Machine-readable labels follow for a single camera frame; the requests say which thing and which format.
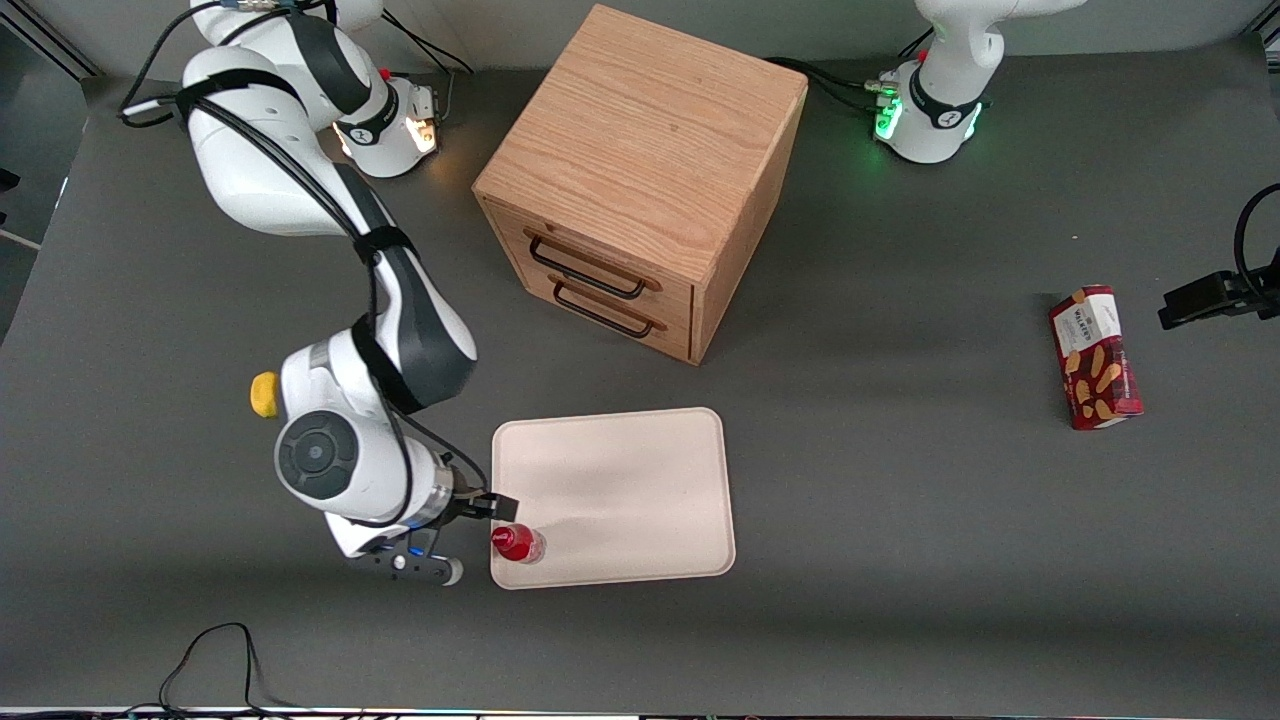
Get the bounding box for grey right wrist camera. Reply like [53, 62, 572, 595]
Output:
[344, 543, 465, 587]

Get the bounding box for black arm base cables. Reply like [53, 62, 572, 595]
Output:
[380, 10, 478, 133]
[764, 28, 937, 117]

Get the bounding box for small wooden drawer front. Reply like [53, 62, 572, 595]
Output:
[518, 268, 694, 362]

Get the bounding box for black left arm base cables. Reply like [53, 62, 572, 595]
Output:
[764, 28, 937, 117]

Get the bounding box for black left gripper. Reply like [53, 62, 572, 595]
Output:
[1158, 268, 1280, 332]

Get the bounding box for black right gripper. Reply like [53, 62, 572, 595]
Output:
[440, 478, 520, 532]

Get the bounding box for black right arm base cables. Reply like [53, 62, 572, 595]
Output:
[380, 10, 478, 133]

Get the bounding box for thin black table-edge cable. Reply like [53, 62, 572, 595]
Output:
[122, 621, 306, 717]

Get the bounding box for short black drawer handle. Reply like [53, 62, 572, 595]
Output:
[549, 274, 668, 339]

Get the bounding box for black cable along right arm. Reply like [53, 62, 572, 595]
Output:
[117, 0, 493, 529]

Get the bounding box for black looped gripper cable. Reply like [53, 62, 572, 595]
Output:
[1233, 182, 1280, 293]

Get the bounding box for wooden drawer cabinet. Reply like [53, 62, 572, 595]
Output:
[472, 3, 810, 367]

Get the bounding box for beige plastic tray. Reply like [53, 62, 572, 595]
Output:
[489, 406, 737, 591]

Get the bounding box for red coke bottle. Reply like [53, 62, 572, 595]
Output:
[489, 521, 547, 565]

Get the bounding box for long black drawer handle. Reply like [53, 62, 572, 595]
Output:
[525, 230, 663, 300]

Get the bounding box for large wooden drawer front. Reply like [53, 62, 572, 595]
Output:
[490, 208, 697, 313]

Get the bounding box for red snack box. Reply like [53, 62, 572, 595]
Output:
[1048, 284, 1145, 432]

